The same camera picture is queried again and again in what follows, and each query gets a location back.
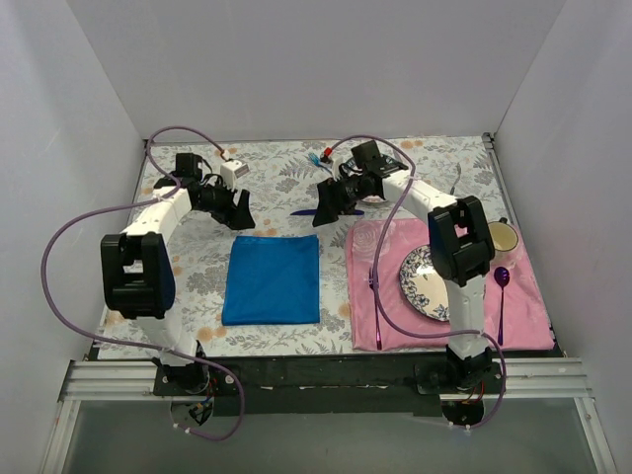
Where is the purple metallic fork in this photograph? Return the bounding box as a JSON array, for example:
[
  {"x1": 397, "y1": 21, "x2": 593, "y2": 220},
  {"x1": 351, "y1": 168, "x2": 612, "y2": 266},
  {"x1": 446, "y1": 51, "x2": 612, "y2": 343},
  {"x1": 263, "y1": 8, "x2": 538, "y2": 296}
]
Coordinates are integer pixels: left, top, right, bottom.
[{"x1": 368, "y1": 267, "x2": 382, "y2": 351}]

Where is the blue floral dinner plate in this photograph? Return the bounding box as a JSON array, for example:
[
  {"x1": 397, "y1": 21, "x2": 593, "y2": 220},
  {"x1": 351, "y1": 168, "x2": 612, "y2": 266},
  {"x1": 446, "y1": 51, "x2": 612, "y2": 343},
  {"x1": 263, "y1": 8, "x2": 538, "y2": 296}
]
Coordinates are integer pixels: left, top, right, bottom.
[{"x1": 399, "y1": 245, "x2": 449, "y2": 323}]

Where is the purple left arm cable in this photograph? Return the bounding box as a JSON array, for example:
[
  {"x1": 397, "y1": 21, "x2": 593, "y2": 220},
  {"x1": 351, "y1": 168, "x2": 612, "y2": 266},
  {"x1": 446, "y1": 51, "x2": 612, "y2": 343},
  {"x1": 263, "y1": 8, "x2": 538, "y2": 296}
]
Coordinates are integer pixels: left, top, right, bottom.
[{"x1": 39, "y1": 125, "x2": 246, "y2": 441}]

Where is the white plate teal rim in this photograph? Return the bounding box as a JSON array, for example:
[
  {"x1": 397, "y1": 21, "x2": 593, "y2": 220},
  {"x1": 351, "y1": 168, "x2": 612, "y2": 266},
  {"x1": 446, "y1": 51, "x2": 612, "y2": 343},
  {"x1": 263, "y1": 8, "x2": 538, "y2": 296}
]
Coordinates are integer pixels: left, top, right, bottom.
[{"x1": 361, "y1": 196, "x2": 386, "y2": 204}]

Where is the purple knife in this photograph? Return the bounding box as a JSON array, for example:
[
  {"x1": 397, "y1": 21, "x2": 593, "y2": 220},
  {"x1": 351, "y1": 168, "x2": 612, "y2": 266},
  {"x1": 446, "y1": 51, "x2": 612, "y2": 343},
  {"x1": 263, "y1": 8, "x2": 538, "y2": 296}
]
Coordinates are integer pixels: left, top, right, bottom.
[{"x1": 290, "y1": 208, "x2": 364, "y2": 216}]

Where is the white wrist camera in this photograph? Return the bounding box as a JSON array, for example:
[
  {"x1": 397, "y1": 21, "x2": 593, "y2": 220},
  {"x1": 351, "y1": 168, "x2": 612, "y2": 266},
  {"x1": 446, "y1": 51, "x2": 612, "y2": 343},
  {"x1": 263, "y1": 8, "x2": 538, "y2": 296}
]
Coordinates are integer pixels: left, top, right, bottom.
[
  {"x1": 320, "y1": 147, "x2": 351, "y2": 181},
  {"x1": 220, "y1": 160, "x2": 250, "y2": 191}
]

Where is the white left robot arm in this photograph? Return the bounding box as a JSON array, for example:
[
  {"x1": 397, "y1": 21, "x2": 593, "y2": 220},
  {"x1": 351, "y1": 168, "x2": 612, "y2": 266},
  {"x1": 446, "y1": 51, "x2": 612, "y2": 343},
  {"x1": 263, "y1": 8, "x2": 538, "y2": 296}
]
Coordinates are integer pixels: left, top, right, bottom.
[{"x1": 100, "y1": 153, "x2": 255, "y2": 395}]

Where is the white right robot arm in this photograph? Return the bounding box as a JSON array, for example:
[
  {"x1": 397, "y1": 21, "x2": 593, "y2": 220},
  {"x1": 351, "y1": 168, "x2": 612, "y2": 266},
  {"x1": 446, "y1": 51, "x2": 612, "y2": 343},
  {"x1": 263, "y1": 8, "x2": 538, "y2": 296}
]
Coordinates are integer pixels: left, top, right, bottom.
[{"x1": 312, "y1": 135, "x2": 495, "y2": 393}]

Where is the purple metallic spoon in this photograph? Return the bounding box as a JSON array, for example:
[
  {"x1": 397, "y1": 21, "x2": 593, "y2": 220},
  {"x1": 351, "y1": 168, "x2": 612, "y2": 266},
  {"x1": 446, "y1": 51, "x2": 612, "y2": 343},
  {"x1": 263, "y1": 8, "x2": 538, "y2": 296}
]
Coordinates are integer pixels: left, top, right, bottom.
[{"x1": 494, "y1": 267, "x2": 511, "y2": 346}]

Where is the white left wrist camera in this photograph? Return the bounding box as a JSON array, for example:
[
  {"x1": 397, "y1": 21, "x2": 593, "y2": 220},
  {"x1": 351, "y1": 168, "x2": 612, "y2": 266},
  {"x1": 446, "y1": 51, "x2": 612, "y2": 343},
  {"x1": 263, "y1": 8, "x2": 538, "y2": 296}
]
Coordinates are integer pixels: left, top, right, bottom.
[{"x1": 220, "y1": 160, "x2": 250, "y2": 191}]

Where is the blue fork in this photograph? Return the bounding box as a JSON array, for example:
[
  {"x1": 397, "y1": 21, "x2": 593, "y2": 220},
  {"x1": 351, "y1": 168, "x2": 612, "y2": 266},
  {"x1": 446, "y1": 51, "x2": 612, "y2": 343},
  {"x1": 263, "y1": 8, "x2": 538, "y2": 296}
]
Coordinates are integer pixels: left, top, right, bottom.
[{"x1": 308, "y1": 152, "x2": 332, "y2": 175}]

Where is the blue satin napkin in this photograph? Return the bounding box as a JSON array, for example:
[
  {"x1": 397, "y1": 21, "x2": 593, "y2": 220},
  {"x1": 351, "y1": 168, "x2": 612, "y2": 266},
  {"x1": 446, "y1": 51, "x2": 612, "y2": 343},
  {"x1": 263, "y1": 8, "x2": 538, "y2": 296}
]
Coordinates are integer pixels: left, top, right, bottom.
[{"x1": 221, "y1": 235, "x2": 320, "y2": 326}]

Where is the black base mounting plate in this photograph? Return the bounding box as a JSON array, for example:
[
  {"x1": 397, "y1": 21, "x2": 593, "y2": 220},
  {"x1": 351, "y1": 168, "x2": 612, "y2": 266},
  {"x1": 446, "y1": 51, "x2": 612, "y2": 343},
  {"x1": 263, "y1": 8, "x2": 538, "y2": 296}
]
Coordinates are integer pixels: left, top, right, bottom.
[{"x1": 152, "y1": 353, "x2": 505, "y2": 419}]

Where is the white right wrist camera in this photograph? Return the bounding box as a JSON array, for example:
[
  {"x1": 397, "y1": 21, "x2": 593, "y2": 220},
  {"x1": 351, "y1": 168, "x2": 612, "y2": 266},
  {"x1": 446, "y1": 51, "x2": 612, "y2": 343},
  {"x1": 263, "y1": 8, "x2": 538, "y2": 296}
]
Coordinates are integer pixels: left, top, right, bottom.
[{"x1": 320, "y1": 147, "x2": 351, "y2": 181}]

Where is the floral tablecloth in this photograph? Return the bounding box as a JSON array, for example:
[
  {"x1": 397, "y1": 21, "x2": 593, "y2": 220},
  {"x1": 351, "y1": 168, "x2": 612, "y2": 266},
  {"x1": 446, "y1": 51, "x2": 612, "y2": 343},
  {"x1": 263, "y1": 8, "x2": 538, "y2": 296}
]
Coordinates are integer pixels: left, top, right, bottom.
[{"x1": 96, "y1": 135, "x2": 517, "y2": 360}]

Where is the aluminium frame rail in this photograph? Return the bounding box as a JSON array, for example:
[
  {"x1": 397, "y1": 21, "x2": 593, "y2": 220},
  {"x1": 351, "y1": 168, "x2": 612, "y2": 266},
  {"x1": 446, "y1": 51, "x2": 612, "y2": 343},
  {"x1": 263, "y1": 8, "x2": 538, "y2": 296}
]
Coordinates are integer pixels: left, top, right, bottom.
[{"x1": 58, "y1": 357, "x2": 616, "y2": 473}]

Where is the pink floral placemat cloth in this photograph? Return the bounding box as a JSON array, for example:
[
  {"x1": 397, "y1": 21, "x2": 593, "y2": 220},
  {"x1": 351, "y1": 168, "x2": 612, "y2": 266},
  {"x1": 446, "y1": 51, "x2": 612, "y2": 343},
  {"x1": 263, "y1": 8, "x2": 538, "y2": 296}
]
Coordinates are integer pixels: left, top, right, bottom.
[{"x1": 346, "y1": 218, "x2": 555, "y2": 351}]

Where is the cream ceramic mug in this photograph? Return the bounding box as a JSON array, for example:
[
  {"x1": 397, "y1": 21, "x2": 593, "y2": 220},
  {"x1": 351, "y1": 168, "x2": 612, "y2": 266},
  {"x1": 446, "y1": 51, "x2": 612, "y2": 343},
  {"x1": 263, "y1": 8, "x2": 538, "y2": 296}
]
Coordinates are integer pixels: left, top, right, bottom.
[{"x1": 488, "y1": 219, "x2": 519, "y2": 266}]

